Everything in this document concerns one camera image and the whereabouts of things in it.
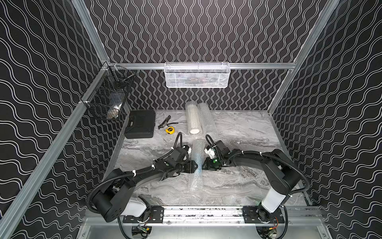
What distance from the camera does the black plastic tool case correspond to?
3.40 feet

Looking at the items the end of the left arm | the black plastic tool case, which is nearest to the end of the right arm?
the end of the left arm

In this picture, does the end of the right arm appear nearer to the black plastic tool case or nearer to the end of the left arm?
the end of the left arm

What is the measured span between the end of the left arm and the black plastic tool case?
0.36 meters

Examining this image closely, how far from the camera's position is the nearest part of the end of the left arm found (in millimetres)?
639
